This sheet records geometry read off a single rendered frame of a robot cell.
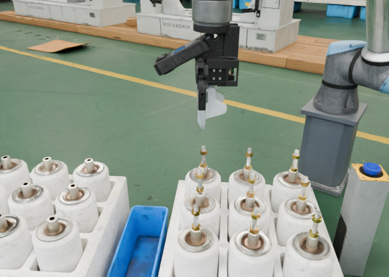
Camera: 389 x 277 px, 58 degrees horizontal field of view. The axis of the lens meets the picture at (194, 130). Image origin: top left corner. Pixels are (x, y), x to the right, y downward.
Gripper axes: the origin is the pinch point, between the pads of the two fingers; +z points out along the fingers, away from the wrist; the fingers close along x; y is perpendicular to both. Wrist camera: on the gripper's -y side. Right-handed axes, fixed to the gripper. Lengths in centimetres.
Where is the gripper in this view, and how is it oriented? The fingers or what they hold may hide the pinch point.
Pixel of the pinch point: (199, 119)
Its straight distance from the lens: 74.8
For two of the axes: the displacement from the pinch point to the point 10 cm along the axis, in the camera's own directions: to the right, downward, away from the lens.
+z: -0.1, 8.9, 4.5
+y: 10.0, -0.1, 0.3
